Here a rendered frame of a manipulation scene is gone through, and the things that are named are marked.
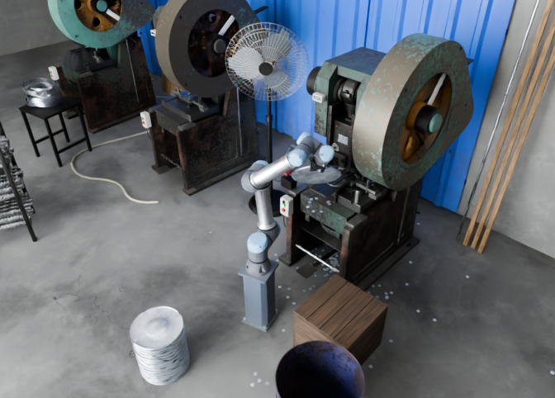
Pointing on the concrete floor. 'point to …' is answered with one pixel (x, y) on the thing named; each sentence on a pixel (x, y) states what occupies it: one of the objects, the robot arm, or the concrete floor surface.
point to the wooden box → (341, 318)
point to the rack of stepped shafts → (13, 191)
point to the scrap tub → (319, 372)
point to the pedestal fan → (262, 62)
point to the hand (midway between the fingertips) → (319, 168)
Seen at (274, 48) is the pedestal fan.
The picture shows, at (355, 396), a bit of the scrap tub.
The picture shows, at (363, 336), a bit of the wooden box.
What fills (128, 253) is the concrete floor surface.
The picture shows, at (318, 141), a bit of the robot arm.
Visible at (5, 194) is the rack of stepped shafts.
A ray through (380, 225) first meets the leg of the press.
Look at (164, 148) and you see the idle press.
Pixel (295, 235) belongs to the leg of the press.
